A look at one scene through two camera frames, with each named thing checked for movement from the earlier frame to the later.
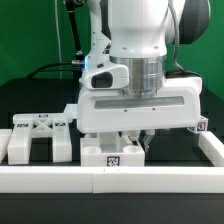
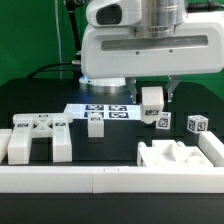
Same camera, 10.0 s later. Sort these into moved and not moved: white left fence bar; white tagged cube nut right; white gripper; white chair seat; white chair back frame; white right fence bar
Moved: white chair seat; white gripper
Not moved: white chair back frame; white right fence bar; white left fence bar; white tagged cube nut right
